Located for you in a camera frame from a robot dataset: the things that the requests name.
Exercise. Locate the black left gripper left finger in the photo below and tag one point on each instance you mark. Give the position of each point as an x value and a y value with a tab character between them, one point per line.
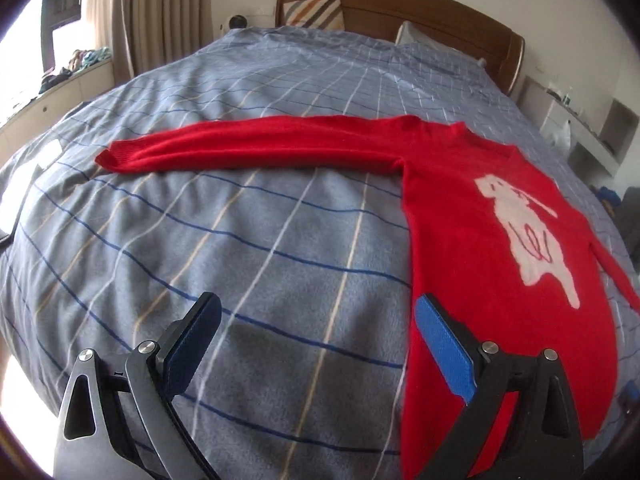
94	440

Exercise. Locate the grey plaid bed cover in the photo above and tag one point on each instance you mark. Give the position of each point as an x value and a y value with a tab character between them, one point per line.
317	370

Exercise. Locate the small white round speaker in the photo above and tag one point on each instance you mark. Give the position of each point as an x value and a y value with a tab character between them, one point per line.
233	22

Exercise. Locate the red knit sweater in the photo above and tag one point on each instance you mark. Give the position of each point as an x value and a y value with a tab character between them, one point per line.
491	236

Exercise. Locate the clothes pile on windowsill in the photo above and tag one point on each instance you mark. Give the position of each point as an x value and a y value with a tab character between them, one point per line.
81	60

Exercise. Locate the black smartphone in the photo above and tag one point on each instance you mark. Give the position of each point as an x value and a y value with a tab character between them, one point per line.
5	239

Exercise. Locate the grey pillow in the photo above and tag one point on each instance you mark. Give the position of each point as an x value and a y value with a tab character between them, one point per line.
408	33

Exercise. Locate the wooden headboard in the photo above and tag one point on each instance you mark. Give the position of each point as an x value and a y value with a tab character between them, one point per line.
447	21

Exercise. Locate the beige curtain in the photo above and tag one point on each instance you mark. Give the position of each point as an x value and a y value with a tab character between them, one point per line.
146	34

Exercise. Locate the white plastic bag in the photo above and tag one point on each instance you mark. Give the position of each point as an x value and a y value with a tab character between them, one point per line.
558	137

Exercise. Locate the white bedside shelf unit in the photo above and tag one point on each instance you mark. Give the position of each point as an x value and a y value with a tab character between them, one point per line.
608	157

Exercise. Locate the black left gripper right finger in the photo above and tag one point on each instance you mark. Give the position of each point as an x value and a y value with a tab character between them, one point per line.
542	438

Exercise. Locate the striped pillow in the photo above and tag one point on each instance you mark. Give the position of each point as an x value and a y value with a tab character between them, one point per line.
314	14

